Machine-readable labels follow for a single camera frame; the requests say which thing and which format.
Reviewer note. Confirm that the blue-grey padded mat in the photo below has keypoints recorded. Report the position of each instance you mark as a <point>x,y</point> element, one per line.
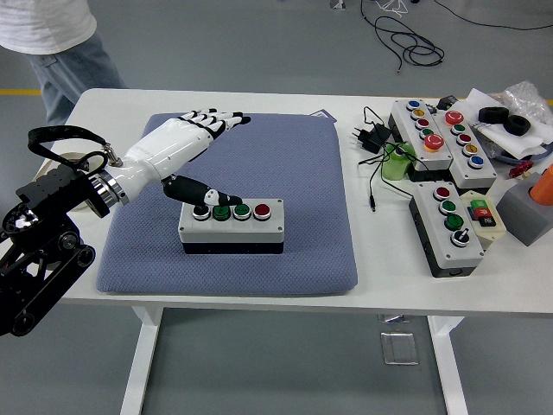
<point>302,173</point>

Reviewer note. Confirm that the large clear floor plate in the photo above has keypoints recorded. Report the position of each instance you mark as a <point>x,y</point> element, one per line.
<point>399,348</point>

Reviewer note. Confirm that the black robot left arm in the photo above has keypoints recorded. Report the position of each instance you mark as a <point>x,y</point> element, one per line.
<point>56,190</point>

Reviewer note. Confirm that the white table leg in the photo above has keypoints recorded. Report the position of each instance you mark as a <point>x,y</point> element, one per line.
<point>449,372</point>
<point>138,367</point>

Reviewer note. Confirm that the orange cylinder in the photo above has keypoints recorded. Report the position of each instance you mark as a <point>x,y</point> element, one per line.
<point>545,186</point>

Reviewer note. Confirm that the white paper sheet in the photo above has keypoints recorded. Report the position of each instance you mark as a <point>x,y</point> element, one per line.
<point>518,142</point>

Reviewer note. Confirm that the grey floor fitting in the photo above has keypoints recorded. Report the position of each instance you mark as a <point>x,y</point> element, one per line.
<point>337,3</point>

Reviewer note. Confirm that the grey four-button control box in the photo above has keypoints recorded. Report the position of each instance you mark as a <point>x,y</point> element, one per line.
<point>233,233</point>
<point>449,255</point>

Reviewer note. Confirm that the cream switch with coloured keys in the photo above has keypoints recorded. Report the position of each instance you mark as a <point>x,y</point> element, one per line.
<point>481,212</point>

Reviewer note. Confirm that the person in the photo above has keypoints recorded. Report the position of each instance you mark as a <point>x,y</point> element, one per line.
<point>43,21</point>

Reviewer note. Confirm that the clear bubble wrap bag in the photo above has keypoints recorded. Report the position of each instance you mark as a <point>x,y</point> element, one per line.
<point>525,97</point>

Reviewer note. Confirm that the grey block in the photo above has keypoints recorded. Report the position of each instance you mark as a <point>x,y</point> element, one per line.
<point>518,216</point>

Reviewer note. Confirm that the grey five-button control box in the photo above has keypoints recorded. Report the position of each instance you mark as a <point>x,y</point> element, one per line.
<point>479,177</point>
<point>402,117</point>

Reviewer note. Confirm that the small clear floor plate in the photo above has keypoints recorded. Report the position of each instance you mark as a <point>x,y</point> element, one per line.
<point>392,319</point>

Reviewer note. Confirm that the purple-edged card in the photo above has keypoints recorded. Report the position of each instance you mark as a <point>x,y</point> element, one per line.
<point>324,114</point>

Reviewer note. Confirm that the green plastic bottle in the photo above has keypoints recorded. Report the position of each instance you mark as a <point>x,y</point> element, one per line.
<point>395,168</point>

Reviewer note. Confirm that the small black device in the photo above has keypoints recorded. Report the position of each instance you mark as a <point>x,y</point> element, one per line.
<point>447,103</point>

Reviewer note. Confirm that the beige oval tray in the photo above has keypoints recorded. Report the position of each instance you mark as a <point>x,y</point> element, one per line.
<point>69,155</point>

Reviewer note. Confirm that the white and black robot left hand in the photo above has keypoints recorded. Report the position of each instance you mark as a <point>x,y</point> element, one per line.
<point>168,144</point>

